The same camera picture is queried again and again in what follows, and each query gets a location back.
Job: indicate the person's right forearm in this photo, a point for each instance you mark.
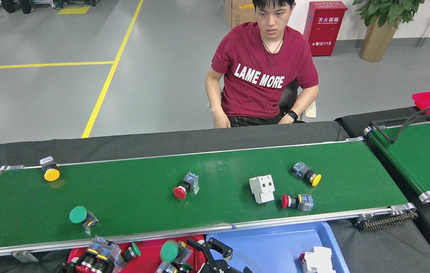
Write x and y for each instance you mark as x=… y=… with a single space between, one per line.
x=214 y=104

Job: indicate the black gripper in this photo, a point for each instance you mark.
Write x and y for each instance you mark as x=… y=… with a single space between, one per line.
x=230 y=270

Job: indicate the person's left forearm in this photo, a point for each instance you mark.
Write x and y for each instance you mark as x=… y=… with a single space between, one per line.
x=305 y=100

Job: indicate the black angled guide frame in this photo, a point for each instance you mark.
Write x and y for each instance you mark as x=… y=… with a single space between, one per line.
x=374 y=124

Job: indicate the red fire extinguisher cabinet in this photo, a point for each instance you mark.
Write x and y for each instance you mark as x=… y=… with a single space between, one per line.
x=324 y=30

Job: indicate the white circuit breaker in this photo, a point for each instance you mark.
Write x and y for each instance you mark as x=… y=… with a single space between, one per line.
x=262 y=189
x=319 y=261

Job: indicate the red plastic tray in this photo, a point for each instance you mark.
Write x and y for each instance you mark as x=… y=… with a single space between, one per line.
x=148 y=250

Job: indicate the short green conveyor belt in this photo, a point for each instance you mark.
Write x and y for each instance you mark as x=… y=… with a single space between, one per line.
x=427 y=159

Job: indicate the potted plant in gold pot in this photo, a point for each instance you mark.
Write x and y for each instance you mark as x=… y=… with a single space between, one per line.
x=376 y=45

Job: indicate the yellow push button switch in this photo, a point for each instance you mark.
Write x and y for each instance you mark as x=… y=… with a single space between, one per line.
x=302 y=170
x=52 y=174

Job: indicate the blue plastic tray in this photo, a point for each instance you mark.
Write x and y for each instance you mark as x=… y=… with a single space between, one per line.
x=268 y=250

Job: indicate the brown cardboard box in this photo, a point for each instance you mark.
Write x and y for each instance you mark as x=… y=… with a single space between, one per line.
x=239 y=15

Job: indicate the person's left hand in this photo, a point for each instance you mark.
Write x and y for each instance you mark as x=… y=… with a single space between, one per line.
x=286 y=120

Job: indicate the long green conveyor belt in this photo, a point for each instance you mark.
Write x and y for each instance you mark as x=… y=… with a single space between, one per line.
x=143 y=212

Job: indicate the background person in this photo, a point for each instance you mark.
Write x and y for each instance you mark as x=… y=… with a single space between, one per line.
x=8 y=5

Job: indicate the person's right hand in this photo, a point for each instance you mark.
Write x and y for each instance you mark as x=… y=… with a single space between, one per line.
x=222 y=120

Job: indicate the black wrist watch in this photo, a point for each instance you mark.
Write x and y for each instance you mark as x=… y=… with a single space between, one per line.
x=292 y=115

